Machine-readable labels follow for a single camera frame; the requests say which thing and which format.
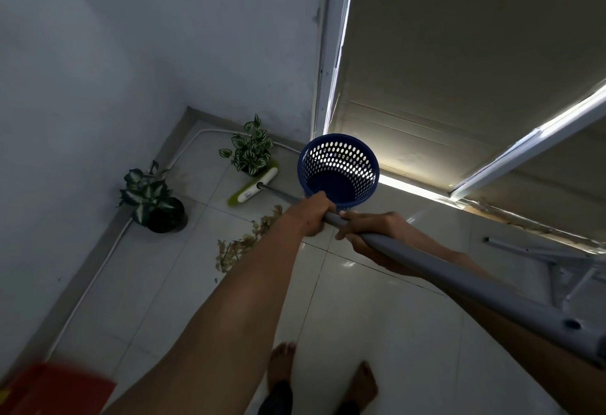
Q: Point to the person's right hand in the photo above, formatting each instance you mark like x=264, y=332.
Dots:
x=393, y=230

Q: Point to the person's left hand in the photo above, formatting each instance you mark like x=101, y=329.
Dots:
x=305, y=216

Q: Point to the person's right thumb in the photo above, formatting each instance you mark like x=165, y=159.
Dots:
x=356, y=218

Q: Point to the person's left fingers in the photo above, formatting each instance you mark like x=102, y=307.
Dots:
x=325, y=211

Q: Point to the person's left forearm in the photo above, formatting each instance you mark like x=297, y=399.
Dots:
x=227, y=315

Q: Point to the person's right forearm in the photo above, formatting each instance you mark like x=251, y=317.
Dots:
x=544, y=362

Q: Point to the blue perforated plastic basket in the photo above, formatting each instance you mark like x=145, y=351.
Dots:
x=338, y=178

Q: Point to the pile of dry leaves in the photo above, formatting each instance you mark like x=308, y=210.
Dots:
x=236, y=249

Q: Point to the small striped-leaf potted plant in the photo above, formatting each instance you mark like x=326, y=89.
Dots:
x=251, y=149

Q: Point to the person's left foot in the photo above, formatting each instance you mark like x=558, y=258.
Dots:
x=281, y=362

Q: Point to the person's foot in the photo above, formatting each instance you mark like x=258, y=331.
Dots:
x=281, y=362
x=362, y=384

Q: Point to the person's right foot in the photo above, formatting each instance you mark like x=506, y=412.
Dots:
x=362, y=384

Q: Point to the variegated plant in black pot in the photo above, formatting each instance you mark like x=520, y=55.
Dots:
x=151, y=199

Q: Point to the dark trouser leg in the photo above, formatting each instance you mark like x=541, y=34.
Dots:
x=277, y=400

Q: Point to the large beige window blind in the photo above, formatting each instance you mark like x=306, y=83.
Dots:
x=473, y=50

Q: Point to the narrow beige window blind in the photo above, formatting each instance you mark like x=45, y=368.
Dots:
x=558, y=182

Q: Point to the white metal rack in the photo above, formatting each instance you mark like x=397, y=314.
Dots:
x=563, y=263

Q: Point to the red plastic dustpan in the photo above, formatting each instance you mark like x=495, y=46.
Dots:
x=52, y=393

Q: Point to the white window frame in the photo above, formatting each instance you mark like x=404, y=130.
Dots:
x=331, y=50

